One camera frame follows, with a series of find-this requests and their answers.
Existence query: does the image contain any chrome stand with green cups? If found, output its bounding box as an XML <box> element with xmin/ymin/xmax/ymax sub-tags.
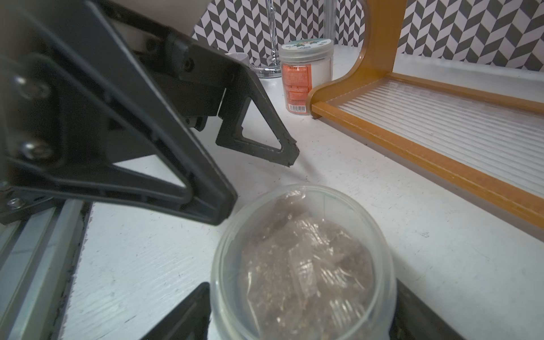
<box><xmin>250</xmin><ymin>0</ymin><xmax>281</xmax><ymax>79</ymax></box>

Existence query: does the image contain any lilac bowl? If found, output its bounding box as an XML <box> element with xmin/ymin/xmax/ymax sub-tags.
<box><xmin>225</xmin><ymin>52</ymin><xmax>250</xmax><ymax>66</ymax></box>

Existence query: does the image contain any metal base rail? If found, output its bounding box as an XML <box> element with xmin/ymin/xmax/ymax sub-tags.
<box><xmin>1</xmin><ymin>181</ymin><xmax>89</xmax><ymax>339</ymax></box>

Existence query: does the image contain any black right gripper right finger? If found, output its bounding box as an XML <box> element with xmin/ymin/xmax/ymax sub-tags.
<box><xmin>389</xmin><ymin>280</ymin><xmax>463</xmax><ymax>340</ymax></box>

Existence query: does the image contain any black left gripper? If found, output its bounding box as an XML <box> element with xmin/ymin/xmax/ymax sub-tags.
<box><xmin>1</xmin><ymin>1</ymin><xmax>300</xmax><ymax>225</ymax></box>

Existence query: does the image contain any green seed container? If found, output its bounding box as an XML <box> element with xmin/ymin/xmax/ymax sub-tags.
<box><xmin>211</xmin><ymin>184</ymin><xmax>397</xmax><ymax>339</ymax></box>

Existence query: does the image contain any orange three-tier wooden shelf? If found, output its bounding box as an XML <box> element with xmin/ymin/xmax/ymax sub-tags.
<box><xmin>307</xmin><ymin>1</ymin><xmax>543</xmax><ymax>239</ymax></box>

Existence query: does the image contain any left metal corner post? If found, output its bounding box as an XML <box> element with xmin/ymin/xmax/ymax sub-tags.
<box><xmin>324</xmin><ymin>0</ymin><xmax>337</xmax><ymax>42</ymax></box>

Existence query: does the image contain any tall red illustrated-lid container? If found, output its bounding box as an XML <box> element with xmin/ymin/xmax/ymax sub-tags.
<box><xmin>279</xmin><ymin>38</ymin><xmax>334</xmax><ymax>115</ymax></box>

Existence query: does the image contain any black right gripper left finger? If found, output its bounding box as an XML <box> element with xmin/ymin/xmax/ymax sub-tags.
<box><xmin>142</xmin><ymin>282</ymin><xmax>211</xmax><ymax>340</ymax></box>

